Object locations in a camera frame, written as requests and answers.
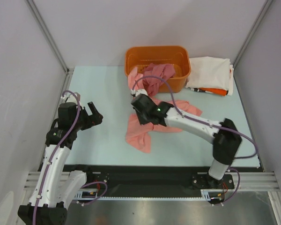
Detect dark pink t-shirt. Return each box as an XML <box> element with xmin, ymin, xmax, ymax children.
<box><xmin>142</xmin><ymin>63</ymin><xmax>175</xmax><ymax>97</ymax></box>

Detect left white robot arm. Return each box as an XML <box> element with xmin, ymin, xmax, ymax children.
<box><xmin>18</xmin><ymin>101</ymin><xmax>103</xmax><ymax>225</ymax></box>

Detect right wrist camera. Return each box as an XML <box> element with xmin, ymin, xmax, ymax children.
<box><xmin>131</xmin><ymin>89</ymin><xmax>156</xmax><ymax>115</ymax></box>

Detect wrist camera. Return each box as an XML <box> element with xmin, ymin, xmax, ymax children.
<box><xmin>58</xmin><ymin>92</ymin><xmax>81</xmax><ymax>129</ymax></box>
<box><xmin>131</xmin><ymin>89</ymin><xmax>156</xmax><ymax>115</ymax></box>

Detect aluminium frame rail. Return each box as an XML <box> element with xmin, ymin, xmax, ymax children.
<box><xmin>24</xmin><ymin>172</ymin><xmax>280</xmax><ymax>191</ymax></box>

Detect white slotted cable duct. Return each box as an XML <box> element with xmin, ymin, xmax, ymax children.
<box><xmin>74</xmin><ymin>188</ymin><xmax>228</xmax><ymax>201</ymax></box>

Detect light pink t-shirt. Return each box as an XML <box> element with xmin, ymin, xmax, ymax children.
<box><xmin>125</xmin><ymin>66</ymin><xmax>203</xmax><ymax>154</ymax></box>

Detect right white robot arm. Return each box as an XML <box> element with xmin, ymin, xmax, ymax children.
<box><xmin>131</xmin><ymin>95</ymin><xmax>242</xmax><ymax>189</ymax></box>

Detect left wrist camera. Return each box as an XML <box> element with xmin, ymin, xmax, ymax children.
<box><xmin>58</xmin><ymin>92</ymin><xmax>81</xmax><ymax>129</ymax></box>

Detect orange plastic basket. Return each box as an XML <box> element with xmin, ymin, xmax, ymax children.
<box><xmin>124</xmin><ymin>45</ymin><xmax>191</xmax><ymax>93</ymax></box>

